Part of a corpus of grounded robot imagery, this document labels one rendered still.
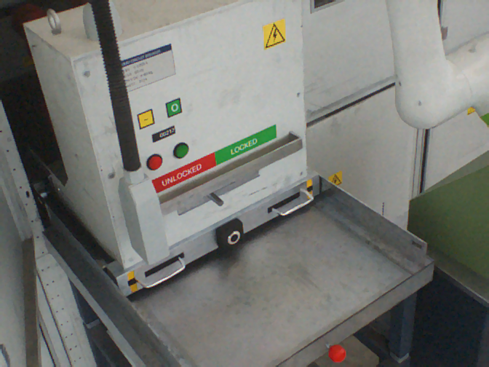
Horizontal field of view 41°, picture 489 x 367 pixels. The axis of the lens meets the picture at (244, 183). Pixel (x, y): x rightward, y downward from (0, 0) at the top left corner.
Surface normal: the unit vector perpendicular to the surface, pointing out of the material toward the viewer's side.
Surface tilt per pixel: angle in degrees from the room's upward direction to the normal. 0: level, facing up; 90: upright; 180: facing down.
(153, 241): 90
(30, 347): 0
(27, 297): 0
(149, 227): 90
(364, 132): 90
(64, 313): 90
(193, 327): 0
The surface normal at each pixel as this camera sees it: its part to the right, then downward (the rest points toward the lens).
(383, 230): -0.80, 0.40
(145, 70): 0.58, 0.43
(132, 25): -0.08, -0.81
